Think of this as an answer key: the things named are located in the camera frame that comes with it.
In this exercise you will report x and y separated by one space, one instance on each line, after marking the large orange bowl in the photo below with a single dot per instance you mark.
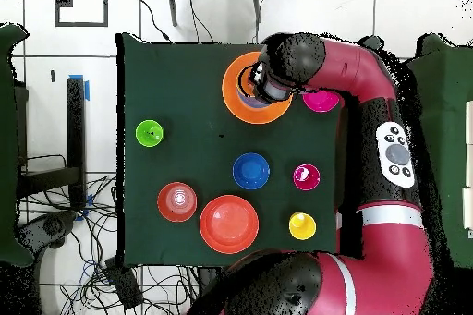
231 100

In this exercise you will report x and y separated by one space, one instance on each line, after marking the small red-orange bowl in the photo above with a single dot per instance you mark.
177 202

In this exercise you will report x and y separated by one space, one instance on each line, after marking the dark grey pedestal base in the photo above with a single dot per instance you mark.
51 226

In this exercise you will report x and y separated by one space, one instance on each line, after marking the white panel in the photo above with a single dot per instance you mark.
468 208

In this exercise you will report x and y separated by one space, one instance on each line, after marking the orange cup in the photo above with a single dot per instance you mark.
247 84

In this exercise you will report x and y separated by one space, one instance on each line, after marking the dark blue bowl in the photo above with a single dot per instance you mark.
251 171

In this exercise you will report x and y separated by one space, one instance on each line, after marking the black metal frame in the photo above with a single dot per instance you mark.
75 126

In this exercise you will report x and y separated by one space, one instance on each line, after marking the dark green tablecloth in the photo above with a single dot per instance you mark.
184 63

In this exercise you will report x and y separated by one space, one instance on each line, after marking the large red-orange bowl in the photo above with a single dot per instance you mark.
229 222

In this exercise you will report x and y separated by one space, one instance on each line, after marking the neighbouring green cloth table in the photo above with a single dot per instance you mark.
454 108
7 145

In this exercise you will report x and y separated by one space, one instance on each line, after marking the yellow cup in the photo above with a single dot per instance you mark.
302 226

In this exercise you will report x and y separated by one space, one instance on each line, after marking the pink-red cup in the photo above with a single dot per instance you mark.
306 176

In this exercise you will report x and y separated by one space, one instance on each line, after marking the pink-red bowl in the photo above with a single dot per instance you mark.
321 102

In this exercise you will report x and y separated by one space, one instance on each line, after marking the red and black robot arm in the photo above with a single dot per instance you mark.
391 267

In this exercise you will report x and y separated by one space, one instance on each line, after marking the camera tripod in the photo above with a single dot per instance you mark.
172 8

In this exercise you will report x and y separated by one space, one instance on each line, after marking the blue tape piece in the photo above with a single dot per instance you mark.
87 91

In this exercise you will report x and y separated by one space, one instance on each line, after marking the black power strip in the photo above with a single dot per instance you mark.
123 283

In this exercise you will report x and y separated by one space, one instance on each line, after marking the green cup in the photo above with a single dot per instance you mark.
149 133

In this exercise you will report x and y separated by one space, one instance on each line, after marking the light blue bowl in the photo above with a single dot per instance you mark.
253 103

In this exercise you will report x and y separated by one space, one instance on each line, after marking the black square frame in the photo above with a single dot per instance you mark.
81 24

